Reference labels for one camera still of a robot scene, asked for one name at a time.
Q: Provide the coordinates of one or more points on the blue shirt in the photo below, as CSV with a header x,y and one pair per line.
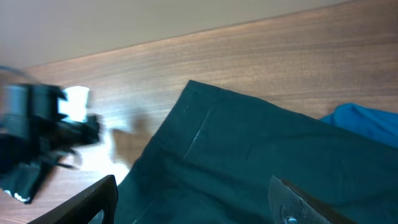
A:
x,y
378,125

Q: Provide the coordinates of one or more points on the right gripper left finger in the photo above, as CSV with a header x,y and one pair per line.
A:
x,y
95,204

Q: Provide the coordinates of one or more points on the folded black polo shirt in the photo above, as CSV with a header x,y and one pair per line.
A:
x,y
22,182

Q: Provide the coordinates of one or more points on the black shorts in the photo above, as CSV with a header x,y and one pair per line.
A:
x,y
212,159

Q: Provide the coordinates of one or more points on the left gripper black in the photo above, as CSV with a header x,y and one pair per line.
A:
x,y
57,148

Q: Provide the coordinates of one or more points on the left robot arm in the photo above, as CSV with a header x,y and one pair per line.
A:
x,y
43,123

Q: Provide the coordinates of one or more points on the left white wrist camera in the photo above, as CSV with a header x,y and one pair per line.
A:
x,y
75,105

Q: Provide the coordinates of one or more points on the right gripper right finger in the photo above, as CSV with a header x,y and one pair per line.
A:
x,y
291,205

